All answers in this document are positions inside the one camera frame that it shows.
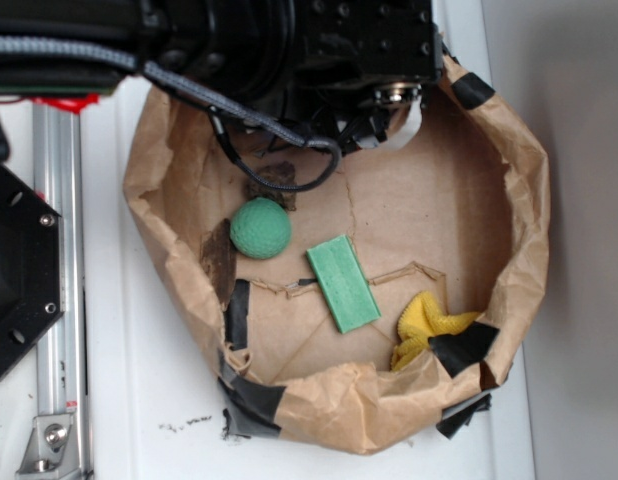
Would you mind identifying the green dimpled ball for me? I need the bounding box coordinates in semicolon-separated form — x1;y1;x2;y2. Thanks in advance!
230;198;292;260

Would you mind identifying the brown paper bag bin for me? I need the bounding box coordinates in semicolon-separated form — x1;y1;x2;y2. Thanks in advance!
124;56;550;454

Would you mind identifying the brown bark piece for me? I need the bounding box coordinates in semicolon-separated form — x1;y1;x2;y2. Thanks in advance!
200;219;237;311

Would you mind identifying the black octagonal mount plate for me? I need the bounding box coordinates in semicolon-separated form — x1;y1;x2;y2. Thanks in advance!
0;165;62;381

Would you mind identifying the aluminium extrusion rail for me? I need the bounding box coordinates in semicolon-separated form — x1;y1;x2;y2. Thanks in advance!
16;106;93;479

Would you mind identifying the metal corner bracket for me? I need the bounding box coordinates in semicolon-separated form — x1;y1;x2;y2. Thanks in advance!
14;413;81;479

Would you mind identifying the yellow cloth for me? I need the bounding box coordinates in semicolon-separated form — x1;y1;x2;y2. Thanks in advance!
390;291;481;372

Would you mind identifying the grey braided cable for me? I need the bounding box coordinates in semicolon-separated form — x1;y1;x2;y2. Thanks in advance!
0;34;343;193

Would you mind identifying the brown rock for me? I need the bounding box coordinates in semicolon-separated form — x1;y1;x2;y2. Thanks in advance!
245;161;296;211

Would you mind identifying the red tape piece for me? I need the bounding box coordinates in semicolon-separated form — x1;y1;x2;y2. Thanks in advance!
31;93;100;115

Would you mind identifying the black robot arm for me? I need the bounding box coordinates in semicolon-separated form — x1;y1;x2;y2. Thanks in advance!
0;1;443;153

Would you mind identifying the green rectangular sponge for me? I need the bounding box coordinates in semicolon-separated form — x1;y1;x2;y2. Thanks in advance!
306;235;381;334

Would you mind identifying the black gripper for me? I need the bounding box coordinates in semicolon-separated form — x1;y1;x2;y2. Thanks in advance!
292;1;443;153

